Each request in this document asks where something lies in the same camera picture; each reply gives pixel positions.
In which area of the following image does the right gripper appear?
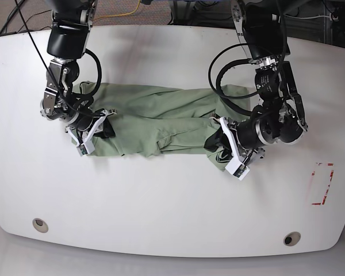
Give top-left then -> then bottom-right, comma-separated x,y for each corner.
65,109 -> 117,146

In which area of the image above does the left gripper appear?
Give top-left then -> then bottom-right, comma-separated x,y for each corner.
204,114 -> 265,170

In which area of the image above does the green polo t-shirt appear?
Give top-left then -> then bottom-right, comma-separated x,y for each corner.
70,81 -> 256,173

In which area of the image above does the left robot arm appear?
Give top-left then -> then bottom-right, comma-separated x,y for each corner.
204,1 -> 308,176

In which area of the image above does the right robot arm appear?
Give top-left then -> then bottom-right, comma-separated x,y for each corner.
41,1 -> 115,145

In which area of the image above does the red tape rectangle marking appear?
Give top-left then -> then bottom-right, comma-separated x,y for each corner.
308,163 -> 335,206

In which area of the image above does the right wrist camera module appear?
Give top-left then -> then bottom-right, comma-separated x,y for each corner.
76,141 -> 95,156

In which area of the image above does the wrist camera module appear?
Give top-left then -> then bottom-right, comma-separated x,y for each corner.
76,141 -> 95,156
225,159 -> 250,181

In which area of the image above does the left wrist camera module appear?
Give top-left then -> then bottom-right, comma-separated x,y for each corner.
225,159 -> 250,181

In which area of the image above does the right table cable grommet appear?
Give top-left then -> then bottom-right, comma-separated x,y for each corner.
283,232 -> 301,247

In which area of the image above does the table cable grommet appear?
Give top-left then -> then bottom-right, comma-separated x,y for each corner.
283,232 -> 301,247
32,218 -> 49,233

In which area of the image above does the left table cable grommet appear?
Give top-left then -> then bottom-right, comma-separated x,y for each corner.
32,218 -> 49,233

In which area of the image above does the yellow cable on floor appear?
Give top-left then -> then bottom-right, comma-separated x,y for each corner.
93,0 -> 141,22

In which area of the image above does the white cable on floor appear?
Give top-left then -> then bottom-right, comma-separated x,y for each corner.
297,14 -> 331,21

